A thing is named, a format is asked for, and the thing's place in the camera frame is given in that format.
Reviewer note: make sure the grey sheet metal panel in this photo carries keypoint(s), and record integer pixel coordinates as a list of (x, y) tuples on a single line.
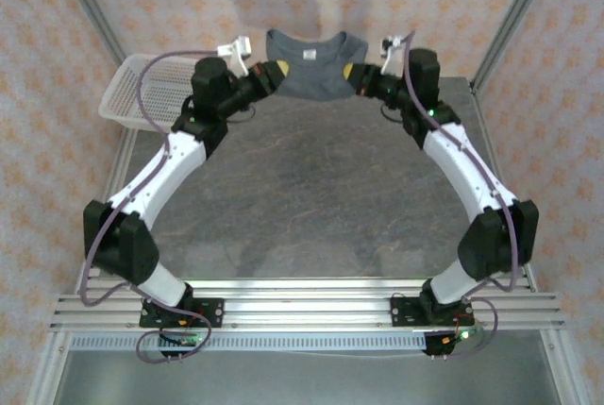
[(302, 381)]

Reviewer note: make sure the white perforated plastic basket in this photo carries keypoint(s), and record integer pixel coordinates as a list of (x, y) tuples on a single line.
[(125, 93)]

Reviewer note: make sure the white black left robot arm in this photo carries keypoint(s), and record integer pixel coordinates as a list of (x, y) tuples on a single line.
[(156, 178)]

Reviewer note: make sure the grey t-shirt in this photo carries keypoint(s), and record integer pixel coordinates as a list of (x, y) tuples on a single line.
[(311, 79)]

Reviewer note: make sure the aluminium frame post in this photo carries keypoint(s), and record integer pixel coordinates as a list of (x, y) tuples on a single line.
[(92, 8), (517, 8)]

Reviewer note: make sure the wide aluminium base rail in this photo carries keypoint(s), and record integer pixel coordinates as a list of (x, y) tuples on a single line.
[(307, 306)]

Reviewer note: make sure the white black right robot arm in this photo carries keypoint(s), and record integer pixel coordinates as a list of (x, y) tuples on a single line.
[(467, 173)]

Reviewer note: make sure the small green circuit board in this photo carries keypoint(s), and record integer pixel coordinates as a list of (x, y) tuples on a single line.
[(464, 334), (189, 340)]

